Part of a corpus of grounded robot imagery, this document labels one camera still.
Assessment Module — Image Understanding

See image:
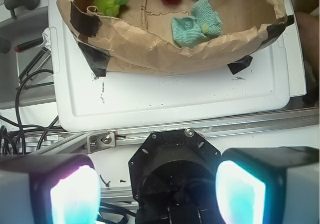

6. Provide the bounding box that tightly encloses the teal knitted cloth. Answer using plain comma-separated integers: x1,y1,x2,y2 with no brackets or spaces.
171,0,223,49

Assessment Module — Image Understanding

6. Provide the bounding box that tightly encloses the aluminium frame rail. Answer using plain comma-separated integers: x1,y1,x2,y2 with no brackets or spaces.
0,106,320,157

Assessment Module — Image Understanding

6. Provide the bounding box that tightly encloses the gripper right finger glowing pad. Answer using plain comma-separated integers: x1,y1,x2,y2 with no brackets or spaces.
215,146,320,223

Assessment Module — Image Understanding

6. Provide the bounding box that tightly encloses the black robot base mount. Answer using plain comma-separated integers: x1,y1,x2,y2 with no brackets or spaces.
128,129,223,223

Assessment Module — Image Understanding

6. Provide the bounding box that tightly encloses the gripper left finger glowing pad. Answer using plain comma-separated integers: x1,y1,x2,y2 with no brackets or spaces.
0,154,101,223

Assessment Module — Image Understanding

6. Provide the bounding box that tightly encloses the black cable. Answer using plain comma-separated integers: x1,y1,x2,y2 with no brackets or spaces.
0,68,61,157

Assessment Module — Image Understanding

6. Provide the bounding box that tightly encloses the brown paper bag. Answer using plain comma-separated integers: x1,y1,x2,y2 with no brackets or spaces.
56,0,294,74

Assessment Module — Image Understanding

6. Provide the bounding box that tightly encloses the green plush toy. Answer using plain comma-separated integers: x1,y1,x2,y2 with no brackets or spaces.
93,0,129,17

